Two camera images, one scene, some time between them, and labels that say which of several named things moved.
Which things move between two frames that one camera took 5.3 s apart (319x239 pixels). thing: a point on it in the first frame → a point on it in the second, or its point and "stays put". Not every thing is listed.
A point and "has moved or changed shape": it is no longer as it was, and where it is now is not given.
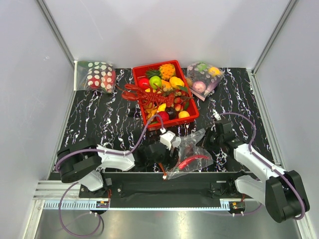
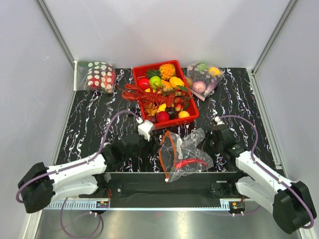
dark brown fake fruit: x=189 y=149 has moved or changed shape
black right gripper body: x=212 y=141 stays put
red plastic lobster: x=148 y=98 stays put
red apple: x=143 y=83 stays put
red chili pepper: x=182 y=165 has moved or changed shape
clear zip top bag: x=191 y=157 stays put
